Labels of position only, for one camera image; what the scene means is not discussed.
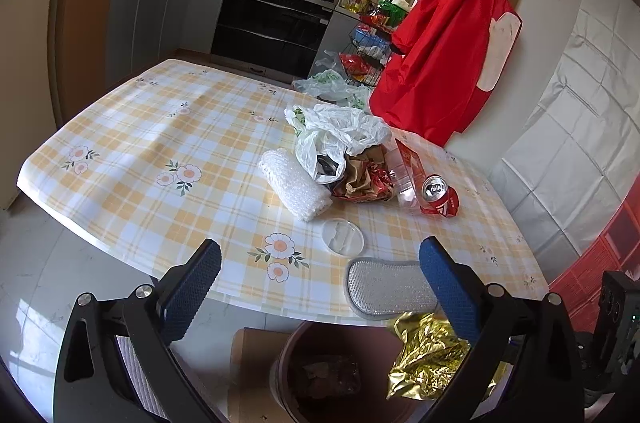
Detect white plastic bag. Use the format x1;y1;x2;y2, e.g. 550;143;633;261
284;103;392;184

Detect maroon trash bin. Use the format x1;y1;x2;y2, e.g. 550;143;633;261
269;322;424;423

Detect grey kitchen cabinets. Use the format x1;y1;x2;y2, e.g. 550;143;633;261
104;0;222;88

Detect gold foil wrapper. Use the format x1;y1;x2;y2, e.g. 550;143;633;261
387;313;472;401

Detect cardboard sheet on floor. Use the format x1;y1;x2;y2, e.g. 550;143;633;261
228;328;293;423

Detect silver scrubbing sponge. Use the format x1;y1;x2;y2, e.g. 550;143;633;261
344;257;439;320

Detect crushed red soda can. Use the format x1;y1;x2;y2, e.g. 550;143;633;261
421;174;459;218

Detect yellow plaid tablecloth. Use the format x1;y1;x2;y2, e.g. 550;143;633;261
17;59;548;325

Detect clear round plastic lid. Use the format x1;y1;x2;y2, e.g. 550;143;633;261
321;218;364;258

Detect clear red plastic package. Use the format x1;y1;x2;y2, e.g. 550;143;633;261
384;139;421;213

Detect brown red snack wrapper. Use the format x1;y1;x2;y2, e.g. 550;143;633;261
331;146;394;203

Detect red hanging apron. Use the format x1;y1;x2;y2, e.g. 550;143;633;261
369;0;522;146

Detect plastic bags on floor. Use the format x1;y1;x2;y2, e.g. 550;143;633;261
292;51;373;112

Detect black oven stove unit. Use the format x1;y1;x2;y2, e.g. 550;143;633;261
210;0;337;84

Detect white quilted wall cover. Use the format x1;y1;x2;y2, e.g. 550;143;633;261
489;0;639;280

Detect wire rack with snacks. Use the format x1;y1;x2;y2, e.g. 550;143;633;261
335;0;413;88

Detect wooden door frame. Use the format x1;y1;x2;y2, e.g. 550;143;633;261
48;0;111;127

